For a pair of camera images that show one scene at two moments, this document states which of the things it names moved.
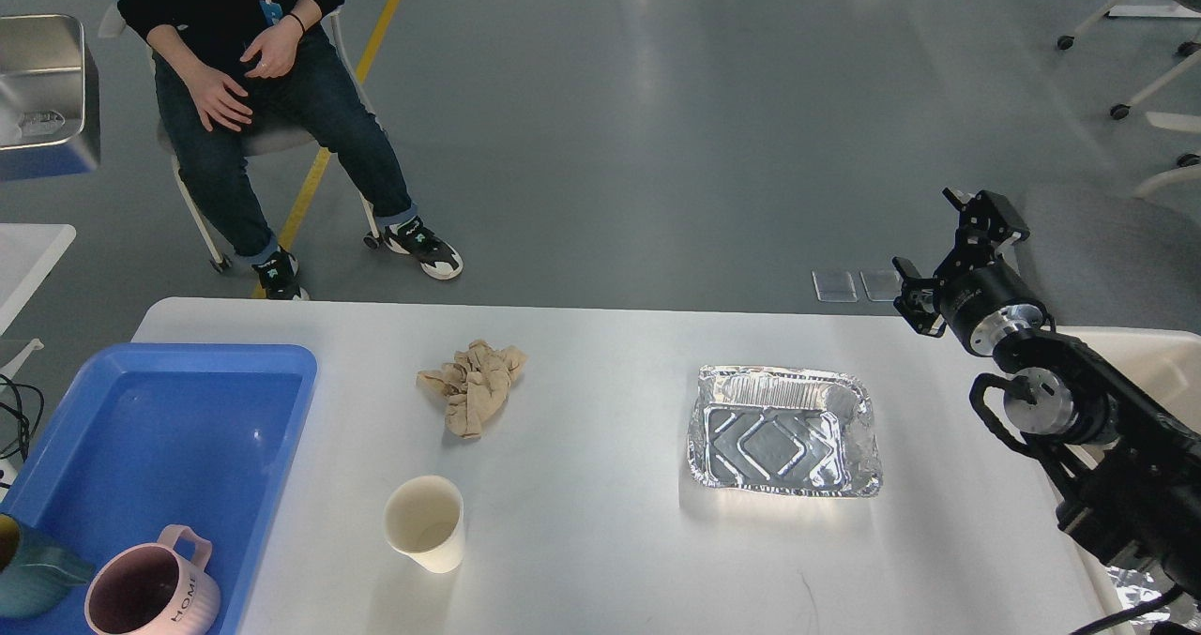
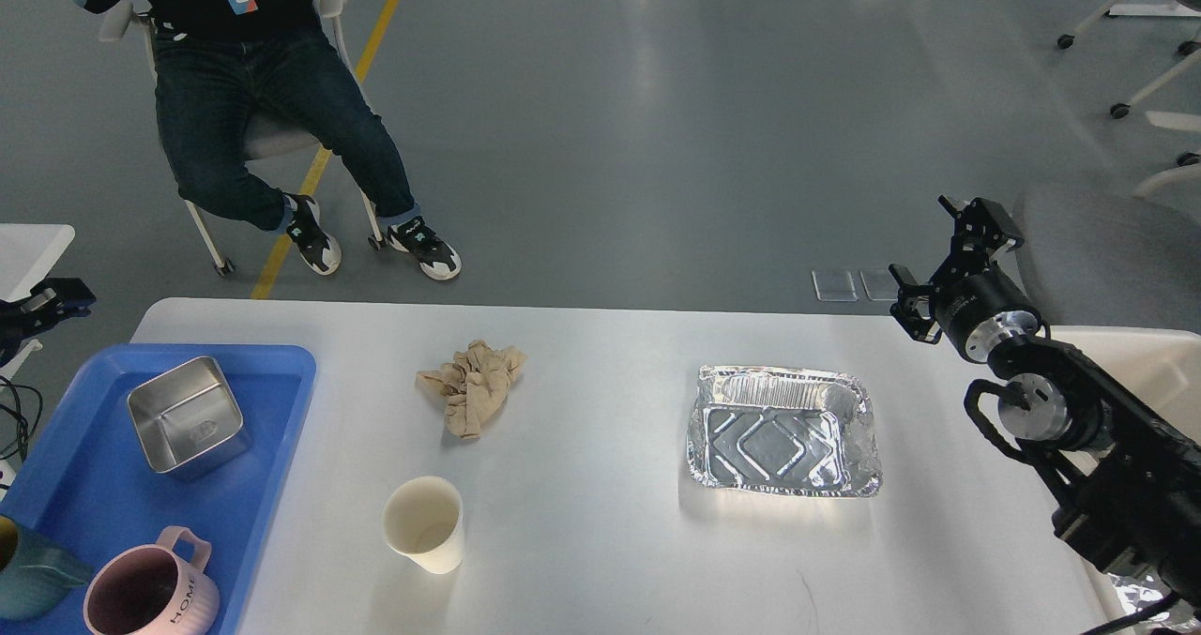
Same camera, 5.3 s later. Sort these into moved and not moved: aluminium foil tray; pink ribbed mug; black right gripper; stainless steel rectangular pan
Moved: stainless steel rectangular pan
Not moved: aluminium foil tray; pink ribbed mug; black right gripper
